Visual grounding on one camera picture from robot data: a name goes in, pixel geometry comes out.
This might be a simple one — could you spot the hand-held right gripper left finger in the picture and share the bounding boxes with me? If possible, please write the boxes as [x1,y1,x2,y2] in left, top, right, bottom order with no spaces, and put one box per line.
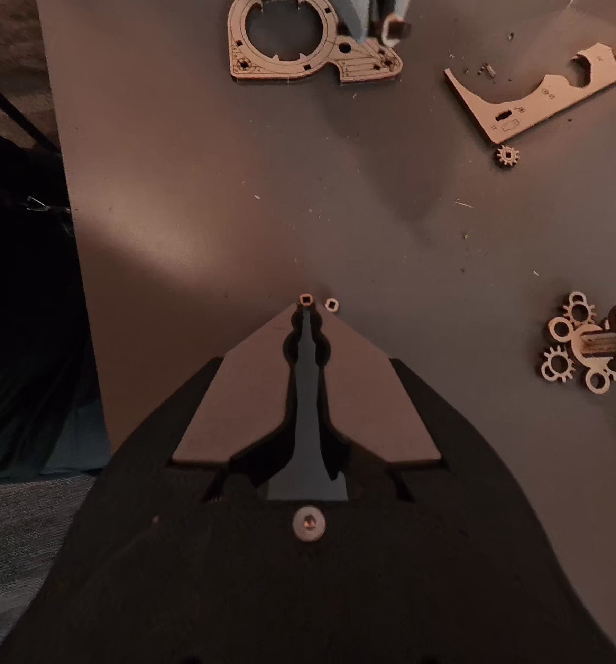
[172,302,302,487]

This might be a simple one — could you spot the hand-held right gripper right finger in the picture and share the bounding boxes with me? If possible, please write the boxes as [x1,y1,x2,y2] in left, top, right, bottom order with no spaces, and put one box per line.
[313,302,442,479]

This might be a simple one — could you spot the small wooden ring spacer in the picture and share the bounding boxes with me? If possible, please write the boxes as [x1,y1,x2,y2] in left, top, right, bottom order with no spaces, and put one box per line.
[380,16,411,48]

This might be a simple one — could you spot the wooden plate with round hole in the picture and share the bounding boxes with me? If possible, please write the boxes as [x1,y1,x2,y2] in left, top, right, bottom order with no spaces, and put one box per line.
[228,0,403,85]

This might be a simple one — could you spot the curved cutout wooden sheet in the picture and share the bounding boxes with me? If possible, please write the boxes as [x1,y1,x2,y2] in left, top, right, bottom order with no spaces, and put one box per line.
[444,41,616,146]

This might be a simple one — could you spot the cluster of wooden ring gears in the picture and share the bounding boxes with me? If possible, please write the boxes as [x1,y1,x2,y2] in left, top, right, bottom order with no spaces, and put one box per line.
[540,290,616,395]

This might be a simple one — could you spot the black strap with metal buckle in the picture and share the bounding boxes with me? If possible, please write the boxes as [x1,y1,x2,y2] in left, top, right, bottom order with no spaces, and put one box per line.
[25,196,72,214]

